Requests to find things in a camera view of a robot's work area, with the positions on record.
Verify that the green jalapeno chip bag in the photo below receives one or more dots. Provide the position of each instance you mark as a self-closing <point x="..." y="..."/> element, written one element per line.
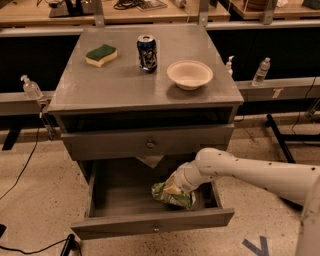
<point x="184" y="199"/>

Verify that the grey open middle drawer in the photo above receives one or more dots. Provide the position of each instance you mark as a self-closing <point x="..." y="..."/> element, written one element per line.
<point x="120" y="202"/>

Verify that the wooden back desk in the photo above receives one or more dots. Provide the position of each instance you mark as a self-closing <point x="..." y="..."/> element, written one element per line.
<point x="26" y="13"/>

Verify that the grey drawer cabinet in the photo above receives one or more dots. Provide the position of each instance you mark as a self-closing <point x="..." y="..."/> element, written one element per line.
<point x="121" y="96"/>

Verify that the white paper under drawer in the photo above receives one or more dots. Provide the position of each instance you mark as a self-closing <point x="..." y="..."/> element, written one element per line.
<point x="151" y="161"/>

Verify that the left hand sanitizer bottle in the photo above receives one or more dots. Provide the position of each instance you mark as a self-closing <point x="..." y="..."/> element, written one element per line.
<point x="31" y="88"/>

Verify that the grey top drawer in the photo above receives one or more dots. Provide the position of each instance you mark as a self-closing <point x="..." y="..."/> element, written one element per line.
<point x="145" y="142"/>

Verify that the white paper bowl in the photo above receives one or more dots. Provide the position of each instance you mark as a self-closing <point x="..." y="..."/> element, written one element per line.
<point x="189" y="74"/>

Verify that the clear water bottle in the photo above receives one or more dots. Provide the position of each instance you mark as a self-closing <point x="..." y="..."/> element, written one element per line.
<point x="261" y="72"/>

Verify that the small pump bottle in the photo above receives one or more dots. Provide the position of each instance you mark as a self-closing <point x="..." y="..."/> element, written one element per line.
<point x="229" y="65"/>

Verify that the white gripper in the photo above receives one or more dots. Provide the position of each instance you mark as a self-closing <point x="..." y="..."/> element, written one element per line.
<point x="181" y="179"/>

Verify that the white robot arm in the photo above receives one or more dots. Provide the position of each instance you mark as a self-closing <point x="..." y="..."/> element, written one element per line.
<point x="294" y="182"/>

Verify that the green yellow sponge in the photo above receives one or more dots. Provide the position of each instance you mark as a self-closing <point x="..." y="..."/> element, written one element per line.
<point x="99" y="56"/>

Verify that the blue soda can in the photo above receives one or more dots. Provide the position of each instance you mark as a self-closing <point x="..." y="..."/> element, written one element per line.
<point x="147" y="50"/>

